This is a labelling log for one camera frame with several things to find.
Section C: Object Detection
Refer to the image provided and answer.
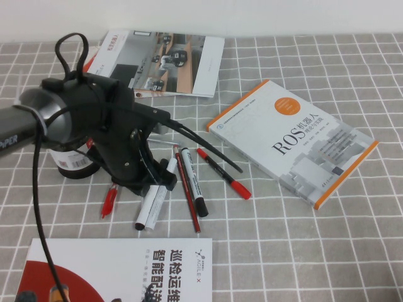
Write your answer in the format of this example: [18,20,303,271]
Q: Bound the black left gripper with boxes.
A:
[86,124,178,198]

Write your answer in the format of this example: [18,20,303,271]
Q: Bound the white marker with black cap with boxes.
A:
[134,184,159,231]

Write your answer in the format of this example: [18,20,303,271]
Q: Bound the plain white pen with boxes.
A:
[145,156,179,231]

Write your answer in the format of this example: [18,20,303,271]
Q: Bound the red retractable pen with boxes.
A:
[100,182,120,220]

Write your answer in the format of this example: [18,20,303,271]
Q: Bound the black pen with red cap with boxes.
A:
[196,147,253,201]

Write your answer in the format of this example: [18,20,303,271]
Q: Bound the black mesh pen holder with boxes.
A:
[47,138,100,180]

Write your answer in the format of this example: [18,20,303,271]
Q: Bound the red and black pencil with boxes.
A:
[172,146,202,234]

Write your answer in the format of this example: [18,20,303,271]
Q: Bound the thick black cap whiteboard marker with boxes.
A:
[179,147,209,218]

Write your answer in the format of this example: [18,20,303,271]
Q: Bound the white and red AgileX brochure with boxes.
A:
[14,237,213,302]

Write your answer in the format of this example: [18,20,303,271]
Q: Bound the photo cover brochure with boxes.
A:
[83,30,226,99]

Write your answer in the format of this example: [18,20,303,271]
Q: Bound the white and orange ROS book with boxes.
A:
[206,79,380,211]

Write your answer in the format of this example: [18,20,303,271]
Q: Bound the grey checked tablecloth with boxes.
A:
[0,33,403,302]

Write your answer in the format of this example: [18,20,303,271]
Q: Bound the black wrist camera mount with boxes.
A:
[125,100,177,136]

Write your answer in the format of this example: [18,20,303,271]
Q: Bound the black camera cable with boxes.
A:
[33,32,110,302]

